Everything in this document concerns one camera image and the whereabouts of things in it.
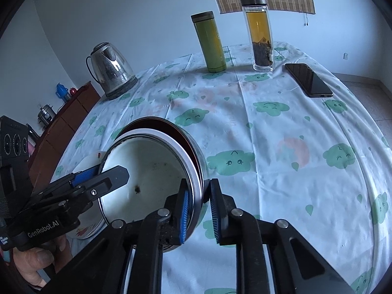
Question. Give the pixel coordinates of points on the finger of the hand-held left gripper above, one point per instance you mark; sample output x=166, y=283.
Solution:
x=85, y=175
x=110, y=179

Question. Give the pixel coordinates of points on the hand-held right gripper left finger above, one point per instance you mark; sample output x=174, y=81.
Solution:
x=183, y=211

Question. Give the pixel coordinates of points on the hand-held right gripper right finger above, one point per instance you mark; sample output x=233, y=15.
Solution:
x=216, y=211

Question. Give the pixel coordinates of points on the white plate with red flowers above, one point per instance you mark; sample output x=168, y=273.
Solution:
x=85, y=164

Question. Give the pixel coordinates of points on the white floral enamel bowl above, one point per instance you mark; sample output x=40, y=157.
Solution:
x=147, y=165

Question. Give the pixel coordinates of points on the stainless steel bowl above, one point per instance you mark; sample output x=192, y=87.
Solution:
x=202, y=171

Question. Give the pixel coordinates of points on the person's left hand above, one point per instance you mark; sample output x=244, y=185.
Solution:
x=33, y=260

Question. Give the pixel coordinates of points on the brown wooden sideboard cabinet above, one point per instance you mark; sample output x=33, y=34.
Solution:
x=70, y=119

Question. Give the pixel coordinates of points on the steel cooking pot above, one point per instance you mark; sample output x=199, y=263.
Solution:
x=46, y=115

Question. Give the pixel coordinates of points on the white tablecloth with green clouds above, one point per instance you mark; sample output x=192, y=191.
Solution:
x=275, y=159

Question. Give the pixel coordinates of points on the blue thermos jug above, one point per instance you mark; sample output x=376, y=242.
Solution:
x=62, y=92

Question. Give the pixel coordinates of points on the stainless steel electric kettle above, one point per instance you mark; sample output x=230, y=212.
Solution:
x=111, y=67

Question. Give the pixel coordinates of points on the black smartphone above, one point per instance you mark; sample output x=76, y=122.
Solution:
x=309, y=79

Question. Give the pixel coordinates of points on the green thermos flask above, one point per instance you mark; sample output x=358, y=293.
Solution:
x=209, y=43

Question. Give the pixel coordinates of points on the glass tea bottle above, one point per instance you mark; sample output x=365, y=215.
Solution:
x=257, y=30

